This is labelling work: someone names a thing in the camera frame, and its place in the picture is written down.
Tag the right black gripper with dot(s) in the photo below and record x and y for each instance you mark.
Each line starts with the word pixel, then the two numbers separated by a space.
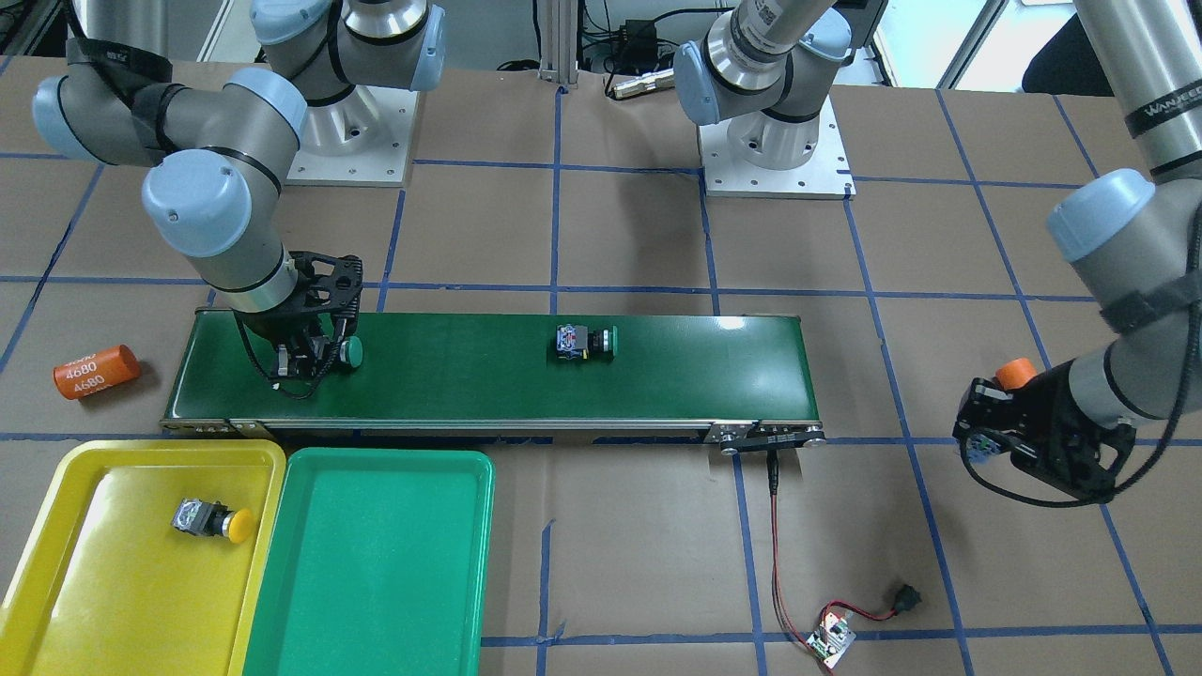
pixel 278 328

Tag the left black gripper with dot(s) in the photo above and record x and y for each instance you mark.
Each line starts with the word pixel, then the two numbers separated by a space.
pixel 1044 406

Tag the plain orange cylinder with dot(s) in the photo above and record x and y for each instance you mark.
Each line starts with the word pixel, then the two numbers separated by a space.
pixel 1015 374

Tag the green push button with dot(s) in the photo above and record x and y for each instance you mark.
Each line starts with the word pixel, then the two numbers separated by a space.
pixel 576 342
pixel 348 352

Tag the yellow push button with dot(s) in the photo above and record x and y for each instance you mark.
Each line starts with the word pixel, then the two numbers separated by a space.
pixel 201 518
pixel 979 448

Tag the orange cylinder labelled 4680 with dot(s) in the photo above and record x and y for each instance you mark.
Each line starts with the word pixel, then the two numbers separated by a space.
pixel 95 372

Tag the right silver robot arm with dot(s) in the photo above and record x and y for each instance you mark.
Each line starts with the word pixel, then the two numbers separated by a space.
pixel 216 160

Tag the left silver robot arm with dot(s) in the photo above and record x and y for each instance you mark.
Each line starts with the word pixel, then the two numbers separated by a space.
pixel 1132 237

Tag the green tray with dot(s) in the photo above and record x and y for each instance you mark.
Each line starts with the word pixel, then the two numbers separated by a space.
pixel 377 565

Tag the yellow tray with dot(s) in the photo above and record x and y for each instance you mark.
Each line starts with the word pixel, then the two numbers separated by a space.
pixel 106 586

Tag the green conveyor belt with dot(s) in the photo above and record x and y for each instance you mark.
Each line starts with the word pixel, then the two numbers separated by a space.
pixel 741 383

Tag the small controller circuit board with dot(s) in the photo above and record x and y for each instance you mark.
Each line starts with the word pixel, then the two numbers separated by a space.
pixel 830 639

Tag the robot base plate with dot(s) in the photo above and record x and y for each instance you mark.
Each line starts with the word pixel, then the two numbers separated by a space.
pixel 755 156
pixel 363 140

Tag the aluminium frame post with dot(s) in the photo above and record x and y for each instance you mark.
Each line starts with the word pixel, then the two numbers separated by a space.
pixel 557 33

